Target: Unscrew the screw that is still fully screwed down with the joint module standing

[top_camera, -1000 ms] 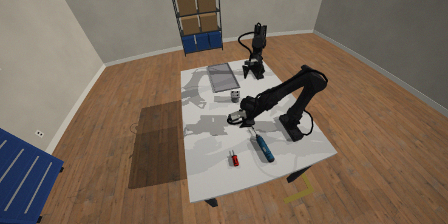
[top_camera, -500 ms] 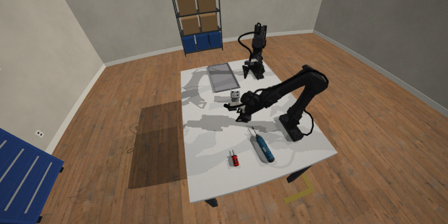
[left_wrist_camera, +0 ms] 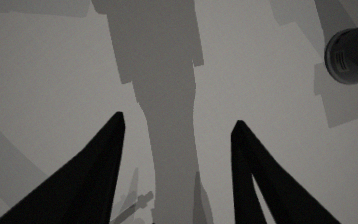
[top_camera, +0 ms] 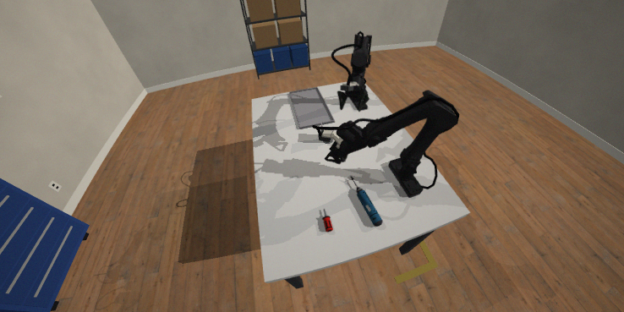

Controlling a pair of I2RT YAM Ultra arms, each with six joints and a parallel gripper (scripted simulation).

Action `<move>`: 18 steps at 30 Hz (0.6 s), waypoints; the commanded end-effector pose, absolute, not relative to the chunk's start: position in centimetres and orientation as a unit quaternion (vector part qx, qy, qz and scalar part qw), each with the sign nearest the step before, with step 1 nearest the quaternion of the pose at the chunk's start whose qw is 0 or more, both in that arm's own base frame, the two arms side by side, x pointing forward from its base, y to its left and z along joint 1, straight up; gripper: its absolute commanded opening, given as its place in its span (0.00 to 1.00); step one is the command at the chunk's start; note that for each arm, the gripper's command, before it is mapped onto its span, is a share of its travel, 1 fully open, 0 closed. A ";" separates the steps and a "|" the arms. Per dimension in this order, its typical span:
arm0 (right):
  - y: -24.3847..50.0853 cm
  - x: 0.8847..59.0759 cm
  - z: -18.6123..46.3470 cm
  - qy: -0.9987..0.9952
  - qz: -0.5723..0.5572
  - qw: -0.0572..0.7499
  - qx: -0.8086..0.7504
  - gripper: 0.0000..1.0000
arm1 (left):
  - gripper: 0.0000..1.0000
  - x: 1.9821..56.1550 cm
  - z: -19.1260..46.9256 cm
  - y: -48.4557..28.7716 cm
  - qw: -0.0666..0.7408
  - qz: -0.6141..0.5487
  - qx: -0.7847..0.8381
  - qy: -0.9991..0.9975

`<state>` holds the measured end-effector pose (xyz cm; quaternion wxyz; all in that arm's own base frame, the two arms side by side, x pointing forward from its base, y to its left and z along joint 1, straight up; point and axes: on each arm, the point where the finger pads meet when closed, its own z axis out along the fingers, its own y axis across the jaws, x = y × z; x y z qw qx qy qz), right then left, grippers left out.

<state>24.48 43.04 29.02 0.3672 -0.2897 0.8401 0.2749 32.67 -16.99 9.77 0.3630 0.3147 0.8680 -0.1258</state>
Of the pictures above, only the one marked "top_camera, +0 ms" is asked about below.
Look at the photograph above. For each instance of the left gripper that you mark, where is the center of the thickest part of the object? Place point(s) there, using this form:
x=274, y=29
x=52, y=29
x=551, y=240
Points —
x=339, y=149

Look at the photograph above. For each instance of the dark blue electric screwdriver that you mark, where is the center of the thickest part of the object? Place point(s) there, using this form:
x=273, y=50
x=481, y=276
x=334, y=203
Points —
x=369, y=207

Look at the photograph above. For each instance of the red and black screwdriver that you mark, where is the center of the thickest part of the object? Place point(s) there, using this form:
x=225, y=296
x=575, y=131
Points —
x=327, y=222

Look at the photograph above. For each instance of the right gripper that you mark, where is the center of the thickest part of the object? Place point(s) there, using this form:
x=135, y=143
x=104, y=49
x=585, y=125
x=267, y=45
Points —
x=358, y=89

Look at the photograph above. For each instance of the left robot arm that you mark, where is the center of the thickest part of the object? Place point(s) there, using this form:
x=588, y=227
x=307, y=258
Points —
x=375, y=133

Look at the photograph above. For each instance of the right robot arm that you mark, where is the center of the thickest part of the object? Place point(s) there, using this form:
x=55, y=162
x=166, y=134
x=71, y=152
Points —
x=359, y=56

